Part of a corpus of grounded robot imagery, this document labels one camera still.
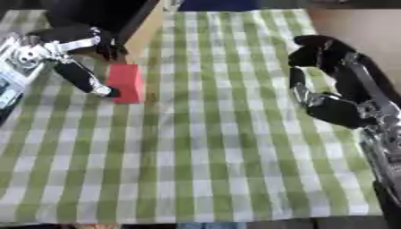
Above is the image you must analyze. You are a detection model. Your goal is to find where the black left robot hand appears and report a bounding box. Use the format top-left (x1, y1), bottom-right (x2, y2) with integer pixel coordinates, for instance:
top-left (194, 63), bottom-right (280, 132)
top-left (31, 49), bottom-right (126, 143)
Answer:
top-left (25, 24), bottom-right (131, 98)

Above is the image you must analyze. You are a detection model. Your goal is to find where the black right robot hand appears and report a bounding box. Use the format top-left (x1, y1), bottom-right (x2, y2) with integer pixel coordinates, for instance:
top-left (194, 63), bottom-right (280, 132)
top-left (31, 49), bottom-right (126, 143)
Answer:
top-left (286, 34), bottom-right (401, 131)

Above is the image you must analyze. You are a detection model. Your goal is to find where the tan cardboard box black inside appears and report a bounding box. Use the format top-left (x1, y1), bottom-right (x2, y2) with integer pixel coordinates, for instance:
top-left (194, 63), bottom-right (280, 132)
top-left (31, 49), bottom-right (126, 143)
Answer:
top-left (38, 0), bottom-right (185, 65)

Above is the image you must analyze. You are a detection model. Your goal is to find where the red rectangular block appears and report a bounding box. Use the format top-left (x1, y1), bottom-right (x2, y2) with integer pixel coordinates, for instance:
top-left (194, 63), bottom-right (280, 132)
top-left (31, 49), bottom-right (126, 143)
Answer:
top-left (105, 64), bottom-right (146, 105)

